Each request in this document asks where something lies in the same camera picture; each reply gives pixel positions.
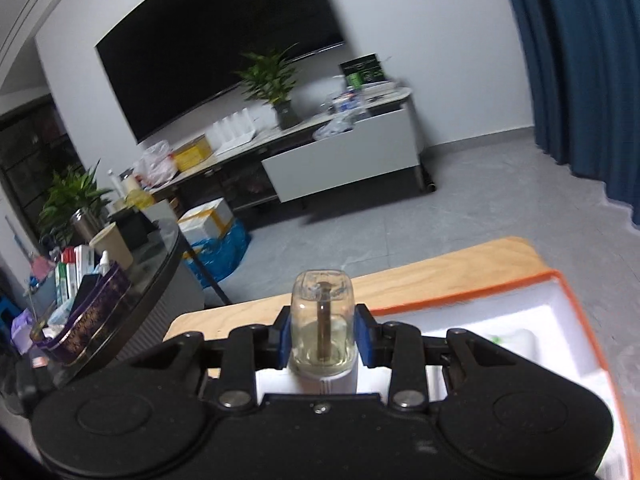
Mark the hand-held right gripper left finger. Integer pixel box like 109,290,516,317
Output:
125,307,294,409

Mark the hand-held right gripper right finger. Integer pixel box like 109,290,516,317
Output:
352,304,522,409

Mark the white plug-in vaporizer with bottle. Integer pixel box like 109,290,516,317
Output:
255,269,361,396

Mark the white plug-in vaporizer green button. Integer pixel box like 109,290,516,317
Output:
487,327,538,361

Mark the orange-edged white box lid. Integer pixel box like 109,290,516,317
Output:
372,270,633,480

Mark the blue plastic bag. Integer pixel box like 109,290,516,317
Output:
181,220,252,288

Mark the black glass coffee table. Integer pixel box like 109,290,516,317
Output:
30,205,233,376

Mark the white cardboard box yellow tape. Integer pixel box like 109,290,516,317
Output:
177,197,236,246

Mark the white TV stand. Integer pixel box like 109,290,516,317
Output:
145,87,436,211

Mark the beige cup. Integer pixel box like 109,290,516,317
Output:
89,222,135,271

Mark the clear plastic bag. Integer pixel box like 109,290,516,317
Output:
312,115,361,141

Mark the white router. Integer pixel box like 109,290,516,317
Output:
205,107,258,148

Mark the white and red plastic bag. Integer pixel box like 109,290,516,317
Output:
132,140,178,188

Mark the row of medicine boxes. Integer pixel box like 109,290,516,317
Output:
54,244,97,306

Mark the steel cup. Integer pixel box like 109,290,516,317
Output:
70,208,103,243

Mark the pile of small packets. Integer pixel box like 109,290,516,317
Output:
327,87,371,113

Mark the green plant in glass vase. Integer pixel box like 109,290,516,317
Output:
235,45,301,131

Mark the pink pouch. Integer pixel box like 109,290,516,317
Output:
30,255,56,286

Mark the green potted plant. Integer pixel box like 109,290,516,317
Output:
37,162,113,246

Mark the black and green box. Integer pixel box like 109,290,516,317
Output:
339,52,390,88

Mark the black television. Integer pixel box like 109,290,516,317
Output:
95,0,346,143

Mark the dark wooden cabinet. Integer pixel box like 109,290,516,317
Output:
0,95,86,241

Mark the blue curtain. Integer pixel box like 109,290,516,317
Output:
495,0,640,231

